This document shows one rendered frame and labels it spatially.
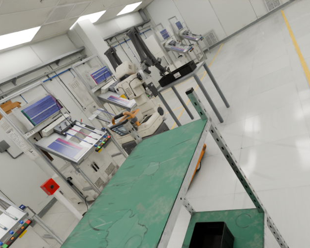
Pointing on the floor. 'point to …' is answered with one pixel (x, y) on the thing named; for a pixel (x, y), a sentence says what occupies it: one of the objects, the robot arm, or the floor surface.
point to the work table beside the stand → (200, 88)
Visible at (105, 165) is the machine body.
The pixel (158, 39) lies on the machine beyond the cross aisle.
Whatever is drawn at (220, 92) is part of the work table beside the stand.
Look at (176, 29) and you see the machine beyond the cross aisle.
